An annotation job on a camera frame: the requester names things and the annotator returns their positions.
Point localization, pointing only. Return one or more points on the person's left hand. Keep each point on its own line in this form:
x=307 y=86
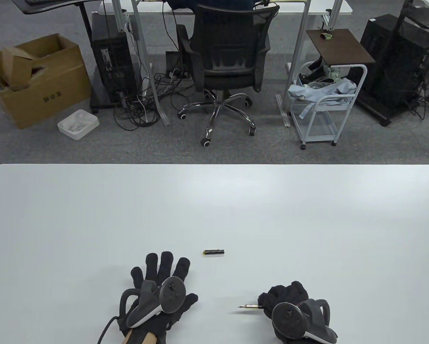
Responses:
x=151 y=267

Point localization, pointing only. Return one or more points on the person's right hand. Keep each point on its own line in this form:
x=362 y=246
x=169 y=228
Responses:
x=282 y=292

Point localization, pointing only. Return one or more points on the black gold fountain pen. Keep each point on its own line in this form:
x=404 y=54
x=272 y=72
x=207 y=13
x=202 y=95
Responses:
x=252 y=306

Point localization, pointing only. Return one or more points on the black fountain pen cap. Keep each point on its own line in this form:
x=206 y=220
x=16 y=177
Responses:
x=214 y=252

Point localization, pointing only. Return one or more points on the person's left forearm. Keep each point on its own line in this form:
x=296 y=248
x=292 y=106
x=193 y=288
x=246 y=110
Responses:
x=142 y=337

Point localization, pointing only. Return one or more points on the white plastic tray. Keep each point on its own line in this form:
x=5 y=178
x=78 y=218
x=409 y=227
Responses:
x=79 y=125

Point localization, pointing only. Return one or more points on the white metal cart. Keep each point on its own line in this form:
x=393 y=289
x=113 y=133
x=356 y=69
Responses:
x=318 y=125

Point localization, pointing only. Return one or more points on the brown cardboard box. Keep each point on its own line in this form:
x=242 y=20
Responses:
x=49 y=96

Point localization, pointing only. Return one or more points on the light blue cloth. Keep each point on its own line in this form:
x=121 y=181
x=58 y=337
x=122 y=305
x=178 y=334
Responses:
x=325 y=91

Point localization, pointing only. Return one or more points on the black mesh office chair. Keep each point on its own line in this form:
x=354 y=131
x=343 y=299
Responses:
x=229 y=53

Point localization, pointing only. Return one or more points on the dark brown board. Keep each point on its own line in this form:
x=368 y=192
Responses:
x=340 y=48

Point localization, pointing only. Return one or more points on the large black computer tower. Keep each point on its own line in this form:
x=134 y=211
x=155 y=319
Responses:
x=397 y=61

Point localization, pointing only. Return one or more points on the small green tape roll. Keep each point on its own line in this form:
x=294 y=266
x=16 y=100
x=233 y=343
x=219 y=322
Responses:
x=326 y=36

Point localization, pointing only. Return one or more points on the black desk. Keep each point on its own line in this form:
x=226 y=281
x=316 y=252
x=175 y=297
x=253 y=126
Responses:
x=38 y=8

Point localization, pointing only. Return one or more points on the white desk with aluminium legs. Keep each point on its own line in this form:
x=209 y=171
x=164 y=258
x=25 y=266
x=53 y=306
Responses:
x=318 y=5

